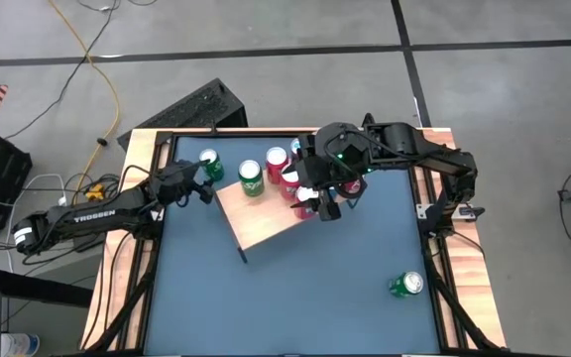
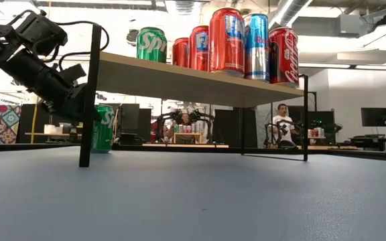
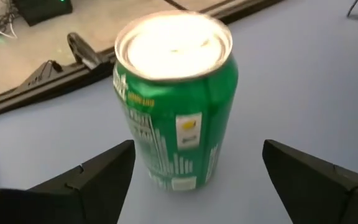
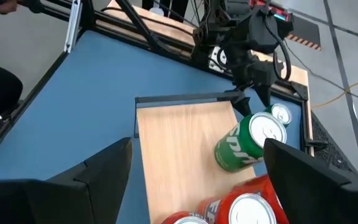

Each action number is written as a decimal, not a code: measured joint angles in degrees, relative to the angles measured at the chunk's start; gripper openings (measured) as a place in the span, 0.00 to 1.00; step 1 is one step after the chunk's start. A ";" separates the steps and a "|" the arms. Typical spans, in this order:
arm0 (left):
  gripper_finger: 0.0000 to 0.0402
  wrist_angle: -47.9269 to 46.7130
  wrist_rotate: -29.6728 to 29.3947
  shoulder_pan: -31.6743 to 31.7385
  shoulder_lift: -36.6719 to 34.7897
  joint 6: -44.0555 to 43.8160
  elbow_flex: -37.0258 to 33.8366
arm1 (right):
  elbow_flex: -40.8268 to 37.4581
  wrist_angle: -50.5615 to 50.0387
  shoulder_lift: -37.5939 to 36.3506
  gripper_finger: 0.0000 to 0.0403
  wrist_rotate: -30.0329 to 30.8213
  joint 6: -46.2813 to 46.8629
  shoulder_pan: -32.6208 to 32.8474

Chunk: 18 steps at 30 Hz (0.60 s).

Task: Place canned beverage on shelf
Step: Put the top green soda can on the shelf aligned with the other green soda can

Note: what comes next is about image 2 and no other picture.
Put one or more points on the red Fanta can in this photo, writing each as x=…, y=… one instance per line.
x=199, y=50
x=179, y=53

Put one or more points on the black table frame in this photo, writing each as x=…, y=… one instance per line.
x=29, y=147

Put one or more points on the black ceiling-hung device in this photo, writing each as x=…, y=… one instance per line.
x=131, y=37

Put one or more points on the green Sprite can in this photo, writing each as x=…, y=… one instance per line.
x=151, y=45
x=105, y=134

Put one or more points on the black computer monitor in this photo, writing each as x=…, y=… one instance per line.
x=376, y=117

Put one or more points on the corrugated silver duct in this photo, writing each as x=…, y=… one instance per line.
x=184, y=6

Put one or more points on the red soda can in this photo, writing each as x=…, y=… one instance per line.
x=226, y=40

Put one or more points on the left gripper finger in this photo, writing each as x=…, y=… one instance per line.
x=65, y=107
x=74, y=72

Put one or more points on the small background wooden shelf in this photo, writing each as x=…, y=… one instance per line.
x=188, y=134

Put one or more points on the black partition panel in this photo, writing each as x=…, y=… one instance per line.
x=325, y=120
x=230, y=129

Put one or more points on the black desk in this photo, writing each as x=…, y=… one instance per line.
x=367, y=140

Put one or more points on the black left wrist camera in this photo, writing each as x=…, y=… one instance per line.
x=40, y=31

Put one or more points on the black background robot arm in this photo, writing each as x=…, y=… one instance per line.
x=161, y=124
x=288, y=144
x=206, y=120

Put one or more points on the silver blue Red Bull can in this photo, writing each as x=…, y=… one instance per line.
x=256, y=47

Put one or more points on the white cup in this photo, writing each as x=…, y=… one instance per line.
x=59, y=130
x=49, y=129

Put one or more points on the wooden ledge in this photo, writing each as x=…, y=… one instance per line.
x=39, y=134

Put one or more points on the red Coca-Cola can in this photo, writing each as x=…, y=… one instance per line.
x=285, y=57

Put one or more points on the silver ventilation duct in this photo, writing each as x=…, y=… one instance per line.
x=290, y=13

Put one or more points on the wooden shelf with black legs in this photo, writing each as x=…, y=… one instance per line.
x=179, y=83

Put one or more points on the colourful patchwork quilt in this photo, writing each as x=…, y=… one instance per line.
x=5, y=120

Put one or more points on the person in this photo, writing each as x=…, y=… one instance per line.
x=281, y=120
x=184, y=118

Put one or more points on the black screen panel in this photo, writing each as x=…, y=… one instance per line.
x=131, y=117

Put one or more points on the background wooden table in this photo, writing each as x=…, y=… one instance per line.
x=184, y=146

